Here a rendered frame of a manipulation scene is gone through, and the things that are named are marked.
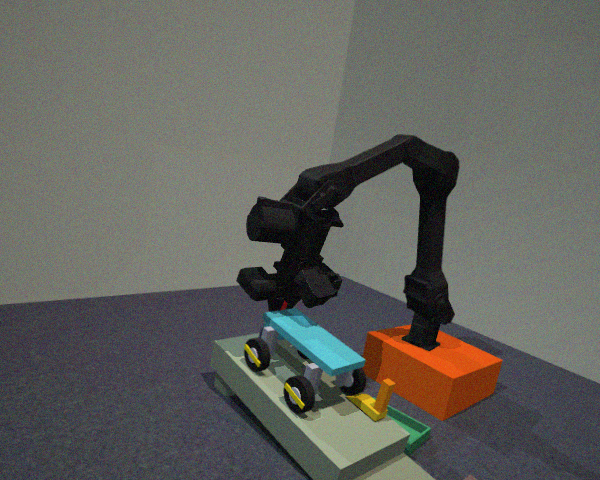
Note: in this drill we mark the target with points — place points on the green tray rim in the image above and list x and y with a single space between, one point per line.
410 422

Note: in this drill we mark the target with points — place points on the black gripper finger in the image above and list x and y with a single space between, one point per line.
295 298
275 303

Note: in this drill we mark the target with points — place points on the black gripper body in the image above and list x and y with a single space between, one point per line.
259 285

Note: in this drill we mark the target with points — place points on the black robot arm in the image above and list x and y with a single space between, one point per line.
306 226

